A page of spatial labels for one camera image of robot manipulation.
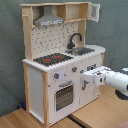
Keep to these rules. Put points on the wooden toy kitchen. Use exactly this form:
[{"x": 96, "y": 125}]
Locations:
[{"x": 40, "y": 84}]

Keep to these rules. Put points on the right red stove knob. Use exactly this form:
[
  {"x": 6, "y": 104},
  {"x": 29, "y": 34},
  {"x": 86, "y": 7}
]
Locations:
[{"x": 74, "y": 69}]

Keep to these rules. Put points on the white oven door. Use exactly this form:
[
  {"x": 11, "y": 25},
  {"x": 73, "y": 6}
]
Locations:
[{"x": 64, "y": 97}]

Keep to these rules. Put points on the grey range hood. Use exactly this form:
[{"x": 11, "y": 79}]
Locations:
[{"x": 48, "y": 18}]

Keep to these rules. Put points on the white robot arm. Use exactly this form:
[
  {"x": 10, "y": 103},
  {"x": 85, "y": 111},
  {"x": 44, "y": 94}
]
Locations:
[{"x": 119, "y": 81}]

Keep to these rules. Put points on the red stove knob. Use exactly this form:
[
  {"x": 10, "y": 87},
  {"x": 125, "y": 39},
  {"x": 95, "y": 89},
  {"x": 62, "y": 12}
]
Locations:
[
  {"x": 74, "y": 69},
  {"x": 56, "y": 75}
]

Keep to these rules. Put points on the black toy stovetop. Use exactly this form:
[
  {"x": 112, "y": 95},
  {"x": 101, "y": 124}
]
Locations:
[{"x": 52, "y": 59}]

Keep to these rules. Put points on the left red stove knob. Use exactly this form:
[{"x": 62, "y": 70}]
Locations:
[{"x": 56, "y": 75}]

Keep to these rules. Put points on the black toy faucet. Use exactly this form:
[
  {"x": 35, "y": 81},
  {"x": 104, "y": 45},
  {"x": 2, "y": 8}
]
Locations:
[{"x": 73, "y": 40}]

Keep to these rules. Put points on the white cabinet door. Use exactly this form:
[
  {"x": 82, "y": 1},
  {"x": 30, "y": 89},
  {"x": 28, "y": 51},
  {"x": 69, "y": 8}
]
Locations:
[{"x": 88, "y": 91}]

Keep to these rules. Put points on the grey toy sink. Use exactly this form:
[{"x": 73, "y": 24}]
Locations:
[{"x": 79, "y": 51}]

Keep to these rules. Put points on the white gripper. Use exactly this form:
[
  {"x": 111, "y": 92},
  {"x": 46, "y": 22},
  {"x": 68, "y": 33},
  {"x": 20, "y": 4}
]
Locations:
[{"x": 96, "y": 76}]

